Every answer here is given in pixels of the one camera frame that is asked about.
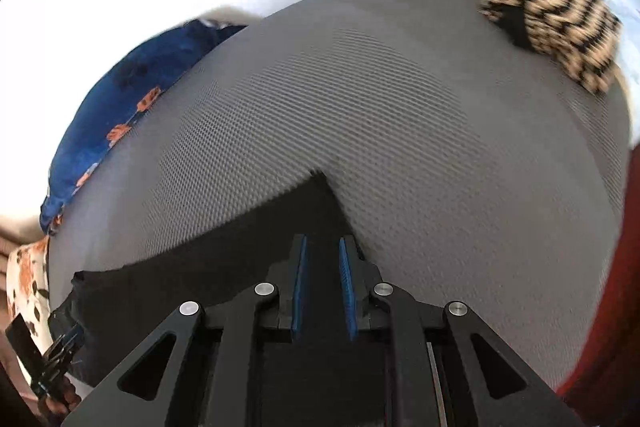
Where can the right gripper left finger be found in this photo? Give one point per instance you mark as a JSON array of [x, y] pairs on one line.
[[197, 366]]

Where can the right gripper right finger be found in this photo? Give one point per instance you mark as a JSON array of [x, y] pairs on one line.
[[444, 366]]

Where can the black denim pants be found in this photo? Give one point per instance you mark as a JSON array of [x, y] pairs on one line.
[[117, 309]]

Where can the white floral pillow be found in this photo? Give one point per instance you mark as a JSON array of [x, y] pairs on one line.
[[27, 290]]

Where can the grey mesh mattress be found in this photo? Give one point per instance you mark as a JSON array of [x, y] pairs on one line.
[[468, 168]]

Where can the blue floral blanket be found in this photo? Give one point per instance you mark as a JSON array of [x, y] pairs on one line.
[[116, 103]]

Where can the black beige striped knit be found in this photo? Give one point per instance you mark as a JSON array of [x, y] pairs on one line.
[[582, 36]]

